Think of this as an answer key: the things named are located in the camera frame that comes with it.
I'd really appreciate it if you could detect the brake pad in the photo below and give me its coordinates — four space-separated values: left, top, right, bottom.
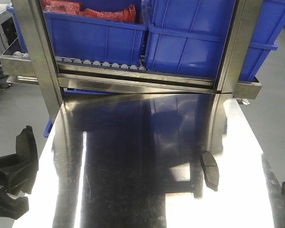
16 125 39 194
200 151 219 191

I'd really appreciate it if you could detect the blue lower bin left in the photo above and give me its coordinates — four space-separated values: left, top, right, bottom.
43 118 53 138

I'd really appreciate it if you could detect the blue plastic bin left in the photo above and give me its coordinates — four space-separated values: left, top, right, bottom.
6 6 148 69

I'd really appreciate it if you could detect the blue plastic bin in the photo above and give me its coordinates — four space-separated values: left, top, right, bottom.
144 0 285 81
6 6 148 69

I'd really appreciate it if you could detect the blue plastic bin right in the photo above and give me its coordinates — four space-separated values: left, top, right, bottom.
144 0 285 81

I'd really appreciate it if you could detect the red mesh bag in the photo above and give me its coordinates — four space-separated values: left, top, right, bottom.
41 0 136 23

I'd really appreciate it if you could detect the stainless steel rack frame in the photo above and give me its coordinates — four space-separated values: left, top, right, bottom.
0 0 263 119

